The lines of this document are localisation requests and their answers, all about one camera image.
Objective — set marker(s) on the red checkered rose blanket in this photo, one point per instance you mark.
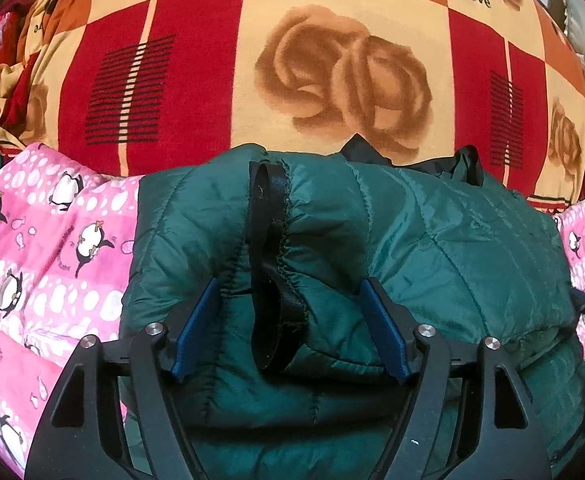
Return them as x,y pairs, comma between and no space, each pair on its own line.
322,60

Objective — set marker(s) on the green puffer jacket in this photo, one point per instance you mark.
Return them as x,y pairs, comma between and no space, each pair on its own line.
397,240

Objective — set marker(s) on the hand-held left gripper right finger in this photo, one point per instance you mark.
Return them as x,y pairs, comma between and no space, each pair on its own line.
387,332

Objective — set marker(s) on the pink penguin blanket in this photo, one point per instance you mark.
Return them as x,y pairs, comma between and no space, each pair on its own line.
57,260

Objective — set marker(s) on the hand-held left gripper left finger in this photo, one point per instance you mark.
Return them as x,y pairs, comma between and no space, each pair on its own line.
192,332

